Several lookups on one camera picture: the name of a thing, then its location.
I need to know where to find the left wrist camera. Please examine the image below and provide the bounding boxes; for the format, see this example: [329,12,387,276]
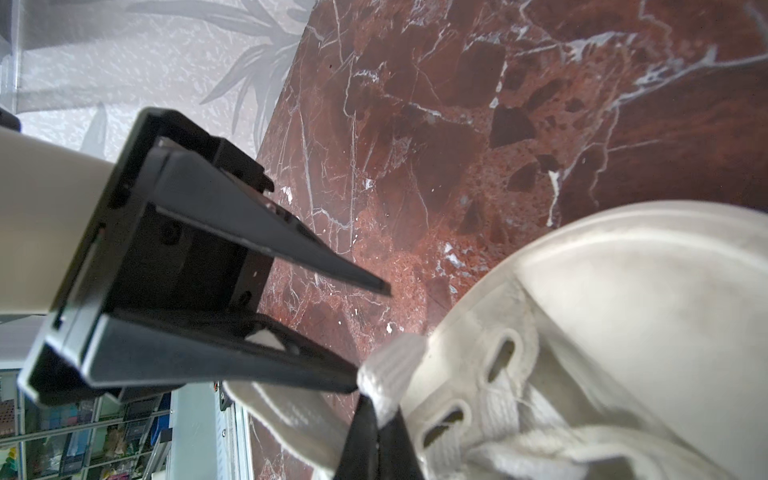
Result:
[0,128,114,315]

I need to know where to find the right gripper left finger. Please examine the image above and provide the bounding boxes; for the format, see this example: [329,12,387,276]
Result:
[333,395,379,480]

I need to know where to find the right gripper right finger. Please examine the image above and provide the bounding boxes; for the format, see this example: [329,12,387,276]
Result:
[378,410,424,480]

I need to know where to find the white shoelace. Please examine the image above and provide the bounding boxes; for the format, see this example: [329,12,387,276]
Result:
[221,332,739,480]

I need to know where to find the clear plastic wall bin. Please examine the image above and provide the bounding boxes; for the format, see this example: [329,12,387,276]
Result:
[1,0,22,114]

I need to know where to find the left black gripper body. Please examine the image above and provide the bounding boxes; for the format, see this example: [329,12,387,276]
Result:
[19,108,275,406]

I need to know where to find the shelving with coloured items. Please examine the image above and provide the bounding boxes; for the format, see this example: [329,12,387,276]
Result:
[1,370,172,479]

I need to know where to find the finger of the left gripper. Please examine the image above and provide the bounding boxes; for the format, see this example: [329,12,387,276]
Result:
[80,309,357,394]
[140,139,391,296]

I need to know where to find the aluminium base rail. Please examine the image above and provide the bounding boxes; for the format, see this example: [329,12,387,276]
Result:
[214,382,254,480]

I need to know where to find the cream white sneaker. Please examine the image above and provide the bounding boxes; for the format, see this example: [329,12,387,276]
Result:
[403,201,767,479]

